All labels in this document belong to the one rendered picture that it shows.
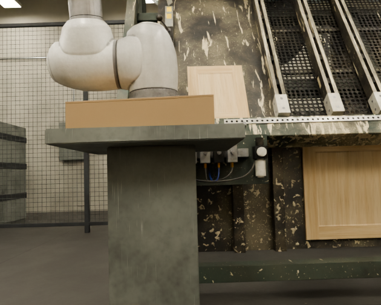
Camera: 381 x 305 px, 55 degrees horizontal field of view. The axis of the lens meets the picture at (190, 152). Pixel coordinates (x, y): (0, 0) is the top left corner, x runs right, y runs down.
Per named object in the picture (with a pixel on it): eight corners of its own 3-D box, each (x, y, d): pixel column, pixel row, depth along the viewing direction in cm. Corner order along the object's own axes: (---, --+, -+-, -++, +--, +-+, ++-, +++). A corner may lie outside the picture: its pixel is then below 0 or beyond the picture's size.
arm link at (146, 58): (178, 86, 109) (175, 13, 110) (117, 89, 109) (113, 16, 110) (179, 97, 125) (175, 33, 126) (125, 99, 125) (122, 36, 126)
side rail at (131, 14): (117, 133, 194) (113, 120, 184) (129, 6, 255) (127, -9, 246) (129, 133, 194) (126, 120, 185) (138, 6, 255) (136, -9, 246)
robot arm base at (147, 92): (188, 102, 105) (188, 83, 106) (116, 108, 109) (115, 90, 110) (199, 111, 123) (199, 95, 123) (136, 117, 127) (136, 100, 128)
